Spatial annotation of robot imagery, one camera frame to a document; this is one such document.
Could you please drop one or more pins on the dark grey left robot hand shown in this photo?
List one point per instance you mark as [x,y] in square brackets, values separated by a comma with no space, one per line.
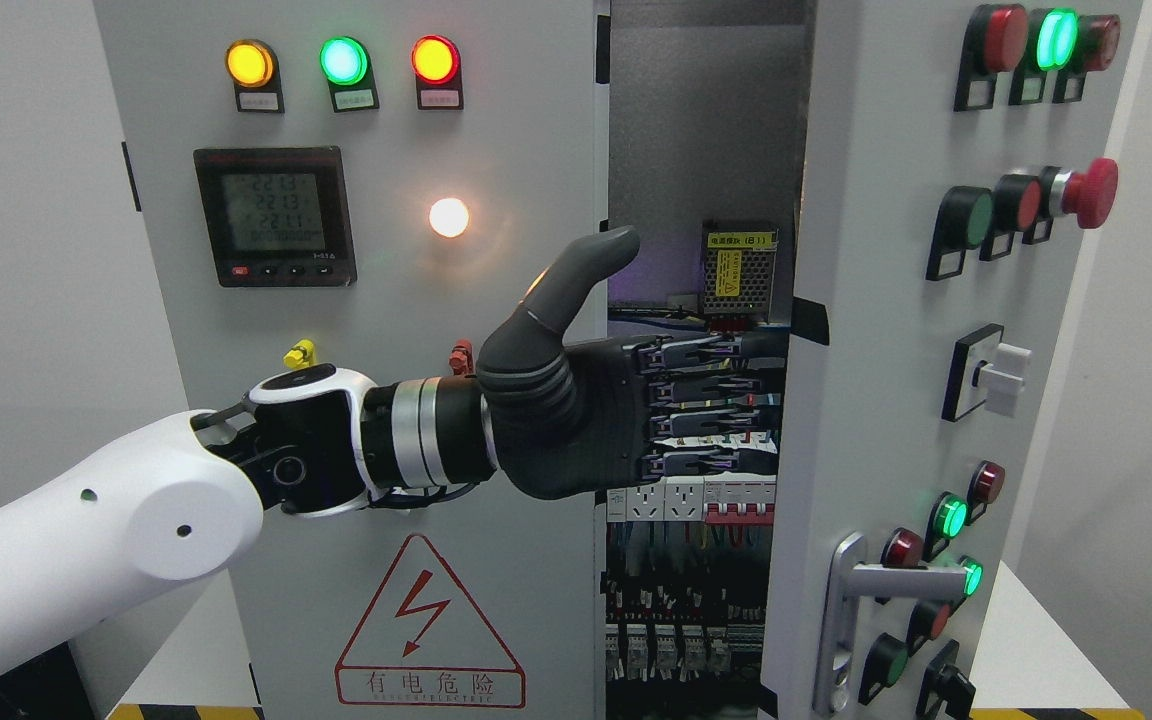
[628,410]

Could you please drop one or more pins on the grey cabinet door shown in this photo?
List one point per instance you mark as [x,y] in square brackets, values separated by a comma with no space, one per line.
[924,123]
[522,155]

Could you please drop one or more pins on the white knob selector on right door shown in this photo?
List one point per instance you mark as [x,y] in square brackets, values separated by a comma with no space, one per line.
[985,371]

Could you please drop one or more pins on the red lever circuit breaker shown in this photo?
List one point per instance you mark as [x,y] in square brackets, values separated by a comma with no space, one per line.
[739,500]

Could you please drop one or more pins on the metal mesh power supply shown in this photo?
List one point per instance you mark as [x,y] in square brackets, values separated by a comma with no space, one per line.
[739,263]

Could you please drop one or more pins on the white glowing pilot lamp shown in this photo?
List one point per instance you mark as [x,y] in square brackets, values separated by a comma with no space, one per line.
[449,217]

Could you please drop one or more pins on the red electric hazard warning sticker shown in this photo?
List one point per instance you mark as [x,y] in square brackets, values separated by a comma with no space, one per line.
[423,641]

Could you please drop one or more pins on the black digital power meter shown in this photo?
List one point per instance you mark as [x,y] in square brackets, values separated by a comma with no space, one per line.
[277,217]

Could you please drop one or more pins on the red indicator lamp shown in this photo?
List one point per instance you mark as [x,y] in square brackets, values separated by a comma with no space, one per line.
[437,68]

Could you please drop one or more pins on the green indicator lamp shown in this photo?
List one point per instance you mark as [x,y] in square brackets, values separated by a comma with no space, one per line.
[347,68]

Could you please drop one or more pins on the yellow indicator lamp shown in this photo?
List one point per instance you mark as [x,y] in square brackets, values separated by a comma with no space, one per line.
[254,71]

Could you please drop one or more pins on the red mushroom emergency stop button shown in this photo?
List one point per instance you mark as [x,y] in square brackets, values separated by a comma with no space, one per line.
[1087,194]

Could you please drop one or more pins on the black box at lower left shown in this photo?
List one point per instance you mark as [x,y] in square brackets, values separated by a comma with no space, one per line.
[47,687]

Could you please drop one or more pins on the white DIN rail socket row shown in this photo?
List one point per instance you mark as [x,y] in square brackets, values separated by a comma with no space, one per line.
[663,501]

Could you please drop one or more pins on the red terminal post block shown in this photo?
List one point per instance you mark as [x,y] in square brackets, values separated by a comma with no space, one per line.
[461,358]

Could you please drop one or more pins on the yellow terminal post block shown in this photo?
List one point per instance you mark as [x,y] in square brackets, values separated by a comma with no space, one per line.
[300,355]

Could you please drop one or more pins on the silver door lever handle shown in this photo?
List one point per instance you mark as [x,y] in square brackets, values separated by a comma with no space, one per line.
[850,579]

